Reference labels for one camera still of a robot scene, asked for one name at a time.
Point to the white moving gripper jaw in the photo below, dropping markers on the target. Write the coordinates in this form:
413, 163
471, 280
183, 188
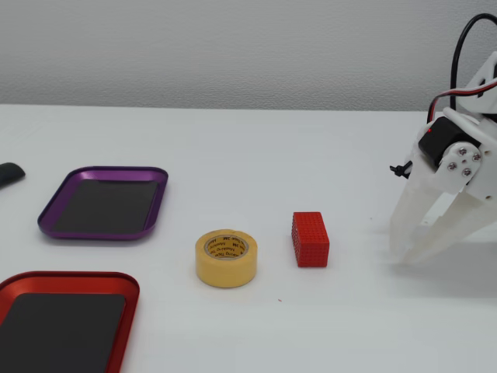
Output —
456, 175

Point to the black rounded object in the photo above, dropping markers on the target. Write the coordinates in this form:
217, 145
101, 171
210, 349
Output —
9, 173

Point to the black zip tie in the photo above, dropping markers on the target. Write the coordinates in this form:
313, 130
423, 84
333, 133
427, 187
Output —
400, 169

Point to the yellow masking tape roll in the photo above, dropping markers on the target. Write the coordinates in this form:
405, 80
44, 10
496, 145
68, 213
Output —
225, 272

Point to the white fixed gripper jaw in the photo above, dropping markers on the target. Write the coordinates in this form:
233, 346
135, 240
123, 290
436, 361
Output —
468, 215

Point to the red studded block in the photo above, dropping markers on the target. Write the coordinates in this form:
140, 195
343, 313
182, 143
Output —
310, 242

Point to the purple metal tray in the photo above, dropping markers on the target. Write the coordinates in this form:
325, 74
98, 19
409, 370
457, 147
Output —
105, 206

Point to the red metal tray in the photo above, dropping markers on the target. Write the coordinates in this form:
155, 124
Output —
58, 330

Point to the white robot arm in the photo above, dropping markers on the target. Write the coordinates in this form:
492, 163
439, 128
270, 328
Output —
485, 99

